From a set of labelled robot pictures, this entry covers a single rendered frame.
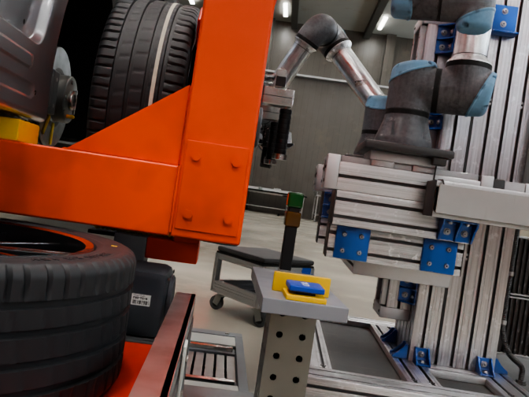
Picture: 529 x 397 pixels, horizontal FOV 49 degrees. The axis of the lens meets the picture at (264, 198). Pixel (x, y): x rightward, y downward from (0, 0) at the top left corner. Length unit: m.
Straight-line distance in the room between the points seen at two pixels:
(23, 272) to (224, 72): 0.69
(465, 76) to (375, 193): 0.37
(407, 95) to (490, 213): 0.37
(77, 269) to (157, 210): 0.46
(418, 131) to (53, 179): 0.90
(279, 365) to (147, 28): 0.93
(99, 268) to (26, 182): 0.49
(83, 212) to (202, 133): 0.32
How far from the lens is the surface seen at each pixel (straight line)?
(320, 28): 2.23
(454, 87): 1.57
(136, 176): 1.32
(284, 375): 1.31
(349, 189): 1.51
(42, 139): 1.91
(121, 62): 1.58
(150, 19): 1.67
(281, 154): 1.66
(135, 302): 1.54
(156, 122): 1.34
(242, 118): 1.32
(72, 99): 1.96
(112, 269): 0.96
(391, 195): 1.52
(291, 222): 1.51
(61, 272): 0.88
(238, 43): 1.35
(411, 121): 1.55
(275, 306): 1.13
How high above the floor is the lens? 0.65
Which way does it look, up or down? 1 degrees down
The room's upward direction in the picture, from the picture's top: 8 degrees clockwise
